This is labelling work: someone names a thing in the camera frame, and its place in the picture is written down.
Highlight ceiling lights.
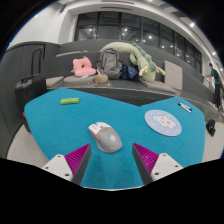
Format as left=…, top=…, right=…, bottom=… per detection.
left=188, top=20, right=224, bottom=74

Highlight grey backpack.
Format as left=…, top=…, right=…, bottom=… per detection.
left=95, top=48, right=124, bottom=80

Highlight grey white orange computer mouse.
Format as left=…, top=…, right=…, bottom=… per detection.
left=87, top=121, right=124, bottom=154

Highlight pink plush toy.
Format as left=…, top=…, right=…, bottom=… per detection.
left=70, top=55, right=98, bottom=78

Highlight flat grey seat cushion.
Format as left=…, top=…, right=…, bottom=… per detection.
left=45, top=75, right=65, bottom=89
left=63, top=73, right=98, bottom=85
left=138, top=77, right=178, bottom=95

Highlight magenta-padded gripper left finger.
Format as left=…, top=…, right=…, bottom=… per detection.
left=41, top=143, right=92, bottom=186

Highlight round light blue mouse pad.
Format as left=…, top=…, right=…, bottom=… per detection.
left=143, top=109, right=183, bottom=138

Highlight person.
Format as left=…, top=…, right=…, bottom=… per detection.
left=204, top=62, right=224, bottom=111

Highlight tan round pouch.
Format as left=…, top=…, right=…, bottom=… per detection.
left=93, top=73, right=110, bottom=85

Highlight green dragon plush toy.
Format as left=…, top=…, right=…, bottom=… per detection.
left=99, top=41, right=167, bottom=83

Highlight navy patterned bag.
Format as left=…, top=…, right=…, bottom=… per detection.
left=119, top=63, right=140, bottom=81

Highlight white marker blue cap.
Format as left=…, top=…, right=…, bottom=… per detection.
left=177, top=102, right=193, bottom=115

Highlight upright grey seat cushion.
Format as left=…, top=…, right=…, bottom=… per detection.
left=163, top=59, right=184, bottom=92

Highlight black bag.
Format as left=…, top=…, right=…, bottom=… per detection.
left=205, top=118, right=217, bottom=138

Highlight green eraser block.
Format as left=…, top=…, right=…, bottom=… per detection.
left=59, top=96, right=81, bottom=106

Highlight black suitcase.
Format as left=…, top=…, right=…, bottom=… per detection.
left=14, top=74, right=48, bottom=116

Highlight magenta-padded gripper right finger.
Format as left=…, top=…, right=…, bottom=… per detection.
left=132, top=142, right=184, bottom=186

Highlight dark grey tiered bench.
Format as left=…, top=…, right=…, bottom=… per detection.
left=39, top=39, right=221, bottom=113

